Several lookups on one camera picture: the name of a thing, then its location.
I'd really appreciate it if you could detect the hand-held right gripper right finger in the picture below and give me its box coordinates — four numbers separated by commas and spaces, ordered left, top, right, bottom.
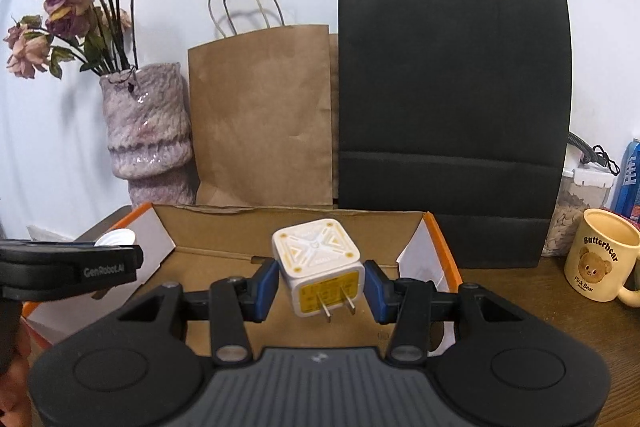
362, 259, 523, 365

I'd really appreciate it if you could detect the brown paper bag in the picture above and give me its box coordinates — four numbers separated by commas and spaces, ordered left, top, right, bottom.
187, 0, 341, 208

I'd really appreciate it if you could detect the clear container with white lid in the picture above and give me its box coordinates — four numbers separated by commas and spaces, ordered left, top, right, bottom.
542, 167, 615, 258

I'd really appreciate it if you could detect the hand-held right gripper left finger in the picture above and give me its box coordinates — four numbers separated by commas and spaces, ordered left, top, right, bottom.
117, 259, 281, 365

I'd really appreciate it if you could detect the black paper bag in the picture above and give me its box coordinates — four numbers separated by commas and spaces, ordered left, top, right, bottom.
337, 0, 573, 283

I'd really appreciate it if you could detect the person's left hand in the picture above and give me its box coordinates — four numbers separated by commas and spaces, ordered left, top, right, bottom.
0, 322, 32, 427

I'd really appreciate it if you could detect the mottled purple ceramic vase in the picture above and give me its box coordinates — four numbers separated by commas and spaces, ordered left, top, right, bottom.
99, 62, 198, 210

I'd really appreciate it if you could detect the white ribbed bottle cap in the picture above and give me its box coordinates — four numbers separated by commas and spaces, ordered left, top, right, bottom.
95, 228, 137, 249

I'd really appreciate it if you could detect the white cube plug charger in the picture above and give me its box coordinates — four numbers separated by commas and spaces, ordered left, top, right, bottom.
271, 218, 366, 324

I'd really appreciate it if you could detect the blue drink can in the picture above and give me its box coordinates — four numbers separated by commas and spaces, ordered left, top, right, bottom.
614, 138, 640, 223

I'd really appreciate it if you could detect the red cardboard box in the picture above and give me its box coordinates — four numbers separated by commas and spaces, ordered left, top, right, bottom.
22, 202, 463, 358

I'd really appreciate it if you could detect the black cable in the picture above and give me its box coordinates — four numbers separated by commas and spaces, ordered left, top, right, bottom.
569, 132, 621, 178

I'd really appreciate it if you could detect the cream bear mug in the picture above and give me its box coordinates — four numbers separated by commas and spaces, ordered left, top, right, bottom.
564, 208, 640, 305

